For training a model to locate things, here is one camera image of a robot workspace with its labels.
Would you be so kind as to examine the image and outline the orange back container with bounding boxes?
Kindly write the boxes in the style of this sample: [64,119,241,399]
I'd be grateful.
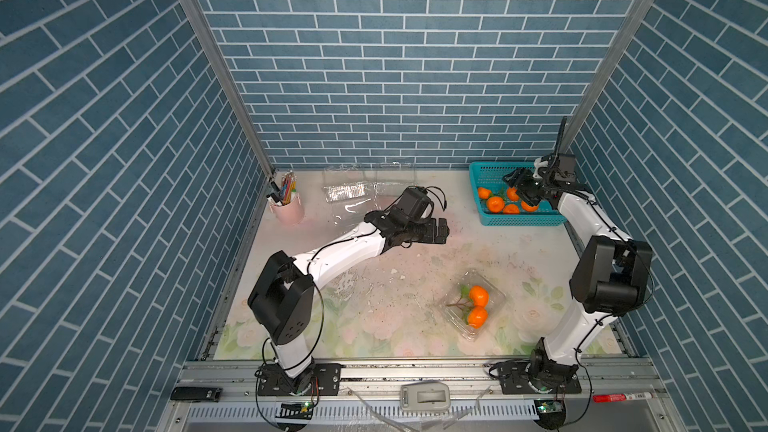
[520,201,539,213]
[503,203,520,214]

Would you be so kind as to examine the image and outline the orange container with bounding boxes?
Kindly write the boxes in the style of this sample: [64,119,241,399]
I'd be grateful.
[477,187,491,200]
[465,306,488,329]
[506,187,520,202]
[520,201,539,213]
[469,285,489,308]
[503,203,520,214]

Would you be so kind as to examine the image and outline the teal plastic basket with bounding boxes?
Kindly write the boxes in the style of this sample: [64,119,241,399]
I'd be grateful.
[469,162,566,227]

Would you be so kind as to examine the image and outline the orange front container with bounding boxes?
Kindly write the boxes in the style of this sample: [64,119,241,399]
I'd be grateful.
[465,306,488,329]
[469,285,489,308]

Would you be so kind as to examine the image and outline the clear clamshell container front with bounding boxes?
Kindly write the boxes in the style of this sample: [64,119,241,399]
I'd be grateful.
[436,270,507,341]

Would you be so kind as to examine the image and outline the clear clamshell container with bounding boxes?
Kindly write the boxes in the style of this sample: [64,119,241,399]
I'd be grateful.
[369,162,416,199]
[436,270,507,341]
[330,191,396,233]
[322,164,371,203]

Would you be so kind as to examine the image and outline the clear clamshell container back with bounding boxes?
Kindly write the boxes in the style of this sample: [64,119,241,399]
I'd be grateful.
[369,162,416,199]

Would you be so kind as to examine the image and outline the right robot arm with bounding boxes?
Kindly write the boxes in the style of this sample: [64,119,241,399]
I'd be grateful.
[503,119,653,393]

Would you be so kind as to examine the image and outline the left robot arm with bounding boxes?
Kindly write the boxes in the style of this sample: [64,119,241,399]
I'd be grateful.
[247,185,450,395]

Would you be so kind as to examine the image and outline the pink pen cup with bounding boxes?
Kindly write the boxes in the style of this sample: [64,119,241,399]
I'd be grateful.
[267,193,305,226]

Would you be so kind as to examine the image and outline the pens in cup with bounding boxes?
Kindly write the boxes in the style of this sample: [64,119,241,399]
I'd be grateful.
[267,171,297,206]

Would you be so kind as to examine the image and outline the grey tape dispenser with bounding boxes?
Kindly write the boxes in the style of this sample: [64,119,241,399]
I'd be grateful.
[399,381,451,413]

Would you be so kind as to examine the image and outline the red marker pen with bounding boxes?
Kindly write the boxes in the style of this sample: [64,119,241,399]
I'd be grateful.
[592,392,653,403]

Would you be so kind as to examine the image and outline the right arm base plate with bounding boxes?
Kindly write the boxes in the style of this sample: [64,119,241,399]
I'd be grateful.
[488,360,582,395]

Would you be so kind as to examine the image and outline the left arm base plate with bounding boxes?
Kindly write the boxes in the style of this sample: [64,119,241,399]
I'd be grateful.
[257,363,342,397]

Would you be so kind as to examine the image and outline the black device on rail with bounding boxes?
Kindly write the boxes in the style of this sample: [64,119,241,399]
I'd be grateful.
[170,386,223,403]

